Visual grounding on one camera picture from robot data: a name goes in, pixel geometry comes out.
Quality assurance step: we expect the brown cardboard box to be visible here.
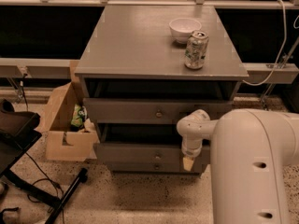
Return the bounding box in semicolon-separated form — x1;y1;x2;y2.
38;60;99;161

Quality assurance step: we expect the green white soda can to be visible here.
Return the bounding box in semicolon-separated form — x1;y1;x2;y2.
184;30;209;70

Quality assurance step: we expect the green snack bag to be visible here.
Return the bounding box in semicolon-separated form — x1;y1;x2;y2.
70;104;87;131

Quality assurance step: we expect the white cable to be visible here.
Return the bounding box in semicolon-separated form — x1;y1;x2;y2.
242;0;299;87

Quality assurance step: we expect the grey bottom drawer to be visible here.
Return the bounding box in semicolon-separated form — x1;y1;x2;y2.
106;161;207;174

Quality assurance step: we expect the black chair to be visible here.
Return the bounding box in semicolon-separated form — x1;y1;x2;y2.
0;99;87;224

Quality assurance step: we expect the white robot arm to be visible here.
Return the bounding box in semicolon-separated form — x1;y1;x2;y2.
177;109;299;224

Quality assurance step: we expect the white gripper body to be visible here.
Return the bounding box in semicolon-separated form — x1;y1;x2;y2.
181;138;203;158

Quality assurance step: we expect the grey metal railing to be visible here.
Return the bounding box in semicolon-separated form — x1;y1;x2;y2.
0;0;299;83

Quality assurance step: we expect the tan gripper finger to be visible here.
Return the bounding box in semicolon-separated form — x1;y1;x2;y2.
183;156;195;172

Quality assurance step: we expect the grey top drawer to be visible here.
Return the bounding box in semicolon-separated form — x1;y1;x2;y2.
83;98;232;124

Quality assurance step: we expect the grey drawer cabinet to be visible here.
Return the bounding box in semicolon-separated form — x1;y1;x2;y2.
74;5;249;175

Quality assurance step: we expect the white ceramic bowl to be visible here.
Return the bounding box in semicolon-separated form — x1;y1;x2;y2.
169;18;202;44

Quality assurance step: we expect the grey drawer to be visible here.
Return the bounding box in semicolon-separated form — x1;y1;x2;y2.
93;123;211;166
83;98;232;124
106;161;207;174

